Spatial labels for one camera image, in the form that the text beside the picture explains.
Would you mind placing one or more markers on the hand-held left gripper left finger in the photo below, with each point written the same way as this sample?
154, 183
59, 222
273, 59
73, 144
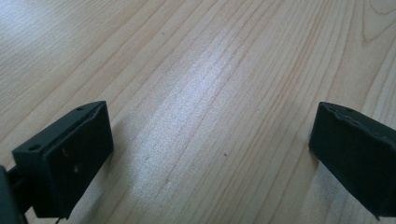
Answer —
68, 168

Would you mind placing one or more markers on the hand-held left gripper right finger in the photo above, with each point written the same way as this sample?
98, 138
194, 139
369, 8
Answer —
358, 161

